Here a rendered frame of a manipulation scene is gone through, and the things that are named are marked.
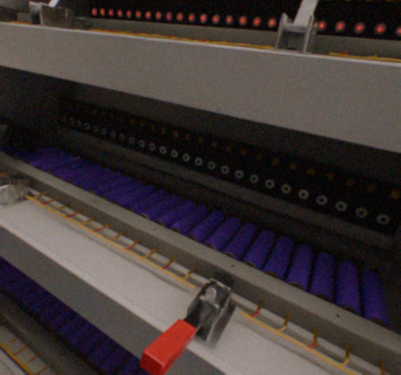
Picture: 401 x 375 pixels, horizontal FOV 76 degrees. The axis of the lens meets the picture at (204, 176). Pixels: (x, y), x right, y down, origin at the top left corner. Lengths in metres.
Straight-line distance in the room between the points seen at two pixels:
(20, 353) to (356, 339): 0.38
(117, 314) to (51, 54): 0.25
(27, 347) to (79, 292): 0.20
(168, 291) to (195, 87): 0.16
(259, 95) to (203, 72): 0.05
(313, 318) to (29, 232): 0.26
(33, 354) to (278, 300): 0.33
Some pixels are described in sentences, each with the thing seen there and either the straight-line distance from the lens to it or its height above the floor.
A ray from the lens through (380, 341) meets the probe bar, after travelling 0.23.
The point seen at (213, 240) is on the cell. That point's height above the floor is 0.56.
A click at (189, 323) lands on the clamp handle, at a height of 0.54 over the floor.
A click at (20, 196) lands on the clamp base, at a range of 0.37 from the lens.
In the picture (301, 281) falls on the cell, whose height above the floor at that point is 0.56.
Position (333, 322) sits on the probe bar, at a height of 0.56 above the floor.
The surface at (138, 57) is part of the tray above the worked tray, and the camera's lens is 0.24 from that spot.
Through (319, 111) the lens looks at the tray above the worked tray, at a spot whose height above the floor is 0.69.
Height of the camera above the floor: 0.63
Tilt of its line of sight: 3 degrees down
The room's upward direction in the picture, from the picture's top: 18 degrees clockwise
